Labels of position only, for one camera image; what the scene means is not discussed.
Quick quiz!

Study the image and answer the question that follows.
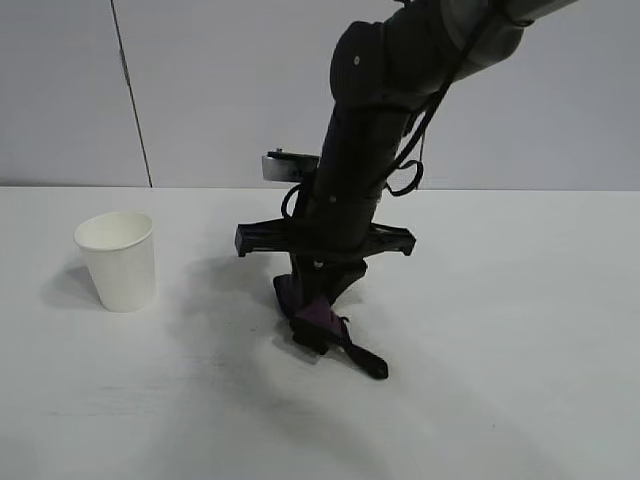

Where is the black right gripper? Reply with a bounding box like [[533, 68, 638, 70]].
[[233, 197, 417, 306]]

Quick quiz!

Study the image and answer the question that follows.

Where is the purple cloth with black trim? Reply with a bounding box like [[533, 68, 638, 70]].
[[272, 273, 390, 381]]

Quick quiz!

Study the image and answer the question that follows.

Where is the white paper cup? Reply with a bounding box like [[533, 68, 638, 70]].
[[73, 210, 157, 314]]

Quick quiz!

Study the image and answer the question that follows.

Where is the black camera cable loop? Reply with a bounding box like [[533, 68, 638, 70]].
[[281, 183, 309, 221]]

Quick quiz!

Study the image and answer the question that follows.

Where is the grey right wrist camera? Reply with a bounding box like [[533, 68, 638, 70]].
[[260, 148, 321, 182]]

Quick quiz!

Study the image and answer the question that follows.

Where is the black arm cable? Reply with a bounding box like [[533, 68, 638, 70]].
[[382, 9, 536, 198]]

